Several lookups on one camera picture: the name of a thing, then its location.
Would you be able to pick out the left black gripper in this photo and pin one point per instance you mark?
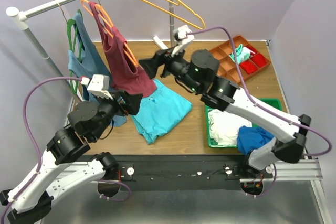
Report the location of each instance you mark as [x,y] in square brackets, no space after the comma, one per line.
[122,102]

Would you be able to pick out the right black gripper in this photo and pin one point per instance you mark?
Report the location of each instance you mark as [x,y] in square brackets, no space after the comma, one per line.
[165,57]

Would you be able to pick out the maroon tank top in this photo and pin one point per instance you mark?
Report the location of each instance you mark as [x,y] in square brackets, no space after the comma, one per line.
[125,75]

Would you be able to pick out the orange hanger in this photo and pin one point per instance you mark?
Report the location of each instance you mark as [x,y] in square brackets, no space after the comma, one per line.
[107,25]

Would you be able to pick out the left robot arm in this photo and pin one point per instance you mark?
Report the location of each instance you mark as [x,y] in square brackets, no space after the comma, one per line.
[34,197]

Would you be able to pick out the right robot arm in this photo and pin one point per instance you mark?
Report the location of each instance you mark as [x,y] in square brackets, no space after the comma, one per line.
[199,76]

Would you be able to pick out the blue-grey hanging tank top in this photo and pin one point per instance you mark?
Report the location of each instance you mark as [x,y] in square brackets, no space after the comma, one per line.
[92,63]

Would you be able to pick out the yellow hanger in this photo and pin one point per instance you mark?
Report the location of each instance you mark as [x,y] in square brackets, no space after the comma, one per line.
[168,1]

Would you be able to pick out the turquoise folded shirt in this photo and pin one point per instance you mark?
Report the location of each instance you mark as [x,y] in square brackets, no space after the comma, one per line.
[160,112]

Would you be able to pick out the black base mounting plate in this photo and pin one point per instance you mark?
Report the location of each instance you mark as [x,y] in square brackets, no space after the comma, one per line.
[187,172]

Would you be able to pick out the mint green cloth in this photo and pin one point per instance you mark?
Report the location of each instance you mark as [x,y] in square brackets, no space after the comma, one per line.
[242,54]

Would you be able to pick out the white cloth in bin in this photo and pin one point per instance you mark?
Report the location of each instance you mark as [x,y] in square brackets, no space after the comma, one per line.
[224,127]

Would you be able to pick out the red cloth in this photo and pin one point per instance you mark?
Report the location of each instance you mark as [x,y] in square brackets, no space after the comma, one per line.
[254,63]

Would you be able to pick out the orange compartment tray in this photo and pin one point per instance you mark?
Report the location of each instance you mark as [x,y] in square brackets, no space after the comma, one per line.
[227,67]

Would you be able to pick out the royal blue cloth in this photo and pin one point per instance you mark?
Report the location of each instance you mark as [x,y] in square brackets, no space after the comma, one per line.
[252,138]

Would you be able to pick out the white clothes rack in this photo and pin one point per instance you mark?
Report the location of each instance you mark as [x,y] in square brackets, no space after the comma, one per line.
[20,18]

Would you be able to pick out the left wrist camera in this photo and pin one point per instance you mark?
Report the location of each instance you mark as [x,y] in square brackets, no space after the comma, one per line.
[98,85]

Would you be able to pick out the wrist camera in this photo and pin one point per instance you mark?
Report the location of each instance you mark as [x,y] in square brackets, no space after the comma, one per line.
[183,37]
[98,85]

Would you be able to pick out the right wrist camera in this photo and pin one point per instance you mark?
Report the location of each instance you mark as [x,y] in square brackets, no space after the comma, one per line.
[183,37]

